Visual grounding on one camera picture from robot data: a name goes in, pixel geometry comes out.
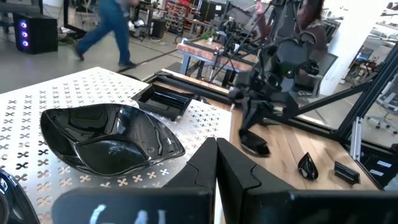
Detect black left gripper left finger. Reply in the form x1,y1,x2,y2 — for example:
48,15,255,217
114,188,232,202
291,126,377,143
164,137,218,224

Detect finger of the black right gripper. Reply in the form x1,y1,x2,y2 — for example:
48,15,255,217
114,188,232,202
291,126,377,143
239,104,253,138
248,105,262,133

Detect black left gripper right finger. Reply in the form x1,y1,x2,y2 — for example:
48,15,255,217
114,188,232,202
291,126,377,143
216,137,295,224

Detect black square mini plate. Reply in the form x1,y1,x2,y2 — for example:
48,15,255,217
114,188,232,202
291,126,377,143
333,161,361,185
131,83,195,122

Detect dark grey chair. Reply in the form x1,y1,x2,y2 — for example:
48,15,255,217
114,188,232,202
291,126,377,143
294,51,339,99

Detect wooden table blue legs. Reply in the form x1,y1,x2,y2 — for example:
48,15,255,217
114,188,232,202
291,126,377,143
176,39,259,88

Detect person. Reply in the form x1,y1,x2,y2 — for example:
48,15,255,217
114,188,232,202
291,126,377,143
73,0,140,70
295,0,328,54

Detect white perforated metal shelf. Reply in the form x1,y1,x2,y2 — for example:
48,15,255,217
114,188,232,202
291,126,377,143
0,66,233,224

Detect white office chair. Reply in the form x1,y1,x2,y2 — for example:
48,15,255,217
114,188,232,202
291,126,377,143
365,81,398,135

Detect red parts shelving rack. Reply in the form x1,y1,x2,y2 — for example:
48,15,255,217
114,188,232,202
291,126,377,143
164,0,195,35

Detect black bin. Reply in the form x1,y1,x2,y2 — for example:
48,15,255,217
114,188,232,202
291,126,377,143
151,17,168,40

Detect black computer tower lit fans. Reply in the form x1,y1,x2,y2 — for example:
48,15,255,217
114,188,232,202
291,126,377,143
12,12,59,55

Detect black aluminium table frame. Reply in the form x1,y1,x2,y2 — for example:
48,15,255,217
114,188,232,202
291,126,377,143
146,43,398,190

